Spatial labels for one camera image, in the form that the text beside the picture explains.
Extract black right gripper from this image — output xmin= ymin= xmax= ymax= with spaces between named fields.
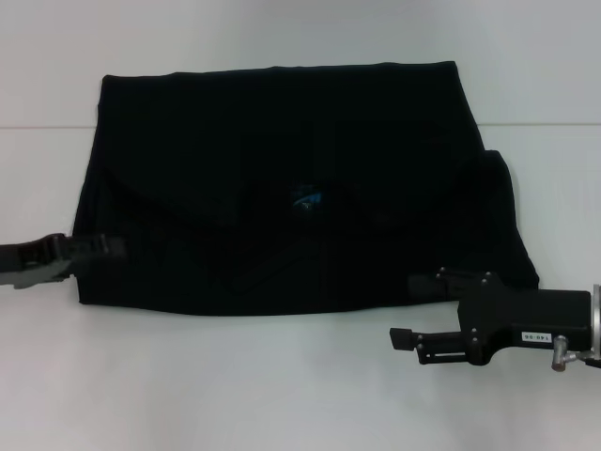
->
xmin=388 ymin=267 xmax=593 ymax=366

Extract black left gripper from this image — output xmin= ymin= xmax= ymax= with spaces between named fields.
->
xmin=0 ymin=233 xmax=128 ymax=288

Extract black shirt with FREE print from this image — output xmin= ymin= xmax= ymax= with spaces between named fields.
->
xmin=77 ymin=59 xmax=541 ymax=317

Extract silver right arm cable plug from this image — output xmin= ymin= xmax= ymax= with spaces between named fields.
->
xmin=551 ymin=334 xmax=601 ymax=373

